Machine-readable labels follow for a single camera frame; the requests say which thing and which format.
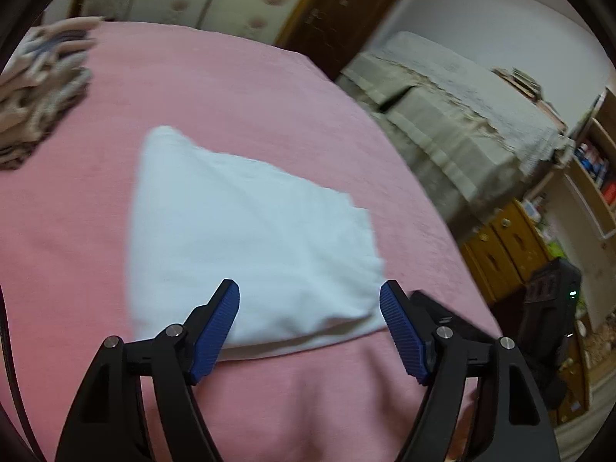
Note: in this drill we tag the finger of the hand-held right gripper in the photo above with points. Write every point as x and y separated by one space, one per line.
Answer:
450 317

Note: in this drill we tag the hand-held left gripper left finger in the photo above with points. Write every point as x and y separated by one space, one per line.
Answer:
216 332

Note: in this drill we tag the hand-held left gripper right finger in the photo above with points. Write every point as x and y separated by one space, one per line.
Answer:
402 332

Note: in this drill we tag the white printed t-shirt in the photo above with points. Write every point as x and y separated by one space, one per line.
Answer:
240 226

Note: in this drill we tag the pile of folded clothes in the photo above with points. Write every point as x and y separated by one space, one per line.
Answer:
43 82

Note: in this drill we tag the yellow wooden drawer cabinet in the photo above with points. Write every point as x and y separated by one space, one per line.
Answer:
505 245

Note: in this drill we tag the wooden bookshelf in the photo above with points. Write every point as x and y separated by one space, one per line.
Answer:
594 168

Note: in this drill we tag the sofa with lace cover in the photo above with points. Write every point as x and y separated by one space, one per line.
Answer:
457 120

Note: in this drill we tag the stack of books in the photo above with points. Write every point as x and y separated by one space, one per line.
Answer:
519 82

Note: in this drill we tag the pink bed sheet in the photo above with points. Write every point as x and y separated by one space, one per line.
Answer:
264 96

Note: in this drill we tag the dark wooden door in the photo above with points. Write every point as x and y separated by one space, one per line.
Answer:
337 14

